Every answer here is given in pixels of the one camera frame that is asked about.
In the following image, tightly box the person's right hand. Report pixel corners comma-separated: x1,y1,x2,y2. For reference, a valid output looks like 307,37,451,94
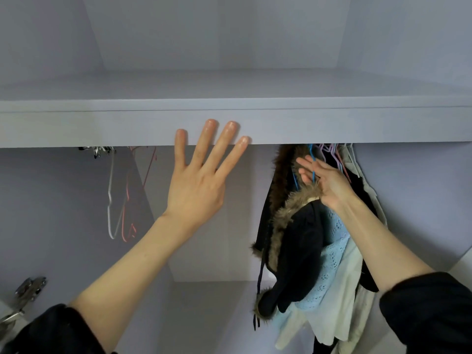
295,154,358,216

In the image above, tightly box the person's left hand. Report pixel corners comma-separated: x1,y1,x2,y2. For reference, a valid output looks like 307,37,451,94
163,118,252,236

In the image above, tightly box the lilac pink wire hanger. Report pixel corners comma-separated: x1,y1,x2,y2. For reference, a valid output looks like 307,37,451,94
330,144,354,181

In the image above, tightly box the blue wire hanger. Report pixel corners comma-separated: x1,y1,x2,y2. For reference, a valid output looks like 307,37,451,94
291,144,320,190

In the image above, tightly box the pink white-hooked wire hanger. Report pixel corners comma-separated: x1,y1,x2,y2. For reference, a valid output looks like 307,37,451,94
117,147,158,244

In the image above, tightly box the black fur-trimmed jacket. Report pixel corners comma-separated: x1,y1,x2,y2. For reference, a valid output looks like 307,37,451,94
251,144,382,330

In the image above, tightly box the light blue knit sweater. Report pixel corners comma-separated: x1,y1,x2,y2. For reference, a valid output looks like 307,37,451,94
274,210,352,351

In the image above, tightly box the grey wardrobe shelf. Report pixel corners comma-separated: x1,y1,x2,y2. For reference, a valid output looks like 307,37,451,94
0,67,472,149

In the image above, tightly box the cream printed t-shirt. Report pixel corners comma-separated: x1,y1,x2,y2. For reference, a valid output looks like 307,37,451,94
305,236,367,347

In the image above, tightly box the grey wooden wardrobe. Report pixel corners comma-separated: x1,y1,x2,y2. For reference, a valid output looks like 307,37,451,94
0,0,472,354

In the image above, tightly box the person's right forearm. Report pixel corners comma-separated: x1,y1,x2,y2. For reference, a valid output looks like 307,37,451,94
339,191,435,294

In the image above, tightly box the person's left forearm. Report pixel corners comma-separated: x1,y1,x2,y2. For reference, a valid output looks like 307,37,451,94
70,214,196,353

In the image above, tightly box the person's black right sleeve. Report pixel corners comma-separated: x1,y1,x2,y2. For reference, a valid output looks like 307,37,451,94
379,272,472,354

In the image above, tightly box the person's black sleeve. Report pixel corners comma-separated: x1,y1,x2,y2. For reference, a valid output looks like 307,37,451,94
379,272,472,354
2,303,119,354

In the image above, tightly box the person's black left sleeve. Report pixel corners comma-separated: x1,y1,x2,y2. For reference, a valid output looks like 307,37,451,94
2,303,119,354

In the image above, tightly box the metal clip hanger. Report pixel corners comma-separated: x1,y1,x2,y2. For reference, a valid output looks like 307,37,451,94
78,146,116,159

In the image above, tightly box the metal door hinge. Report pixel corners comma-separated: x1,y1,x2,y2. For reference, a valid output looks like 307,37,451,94
0,275,48,341

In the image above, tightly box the white wire hanger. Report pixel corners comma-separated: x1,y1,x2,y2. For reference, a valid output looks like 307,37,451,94
106,149,125,241

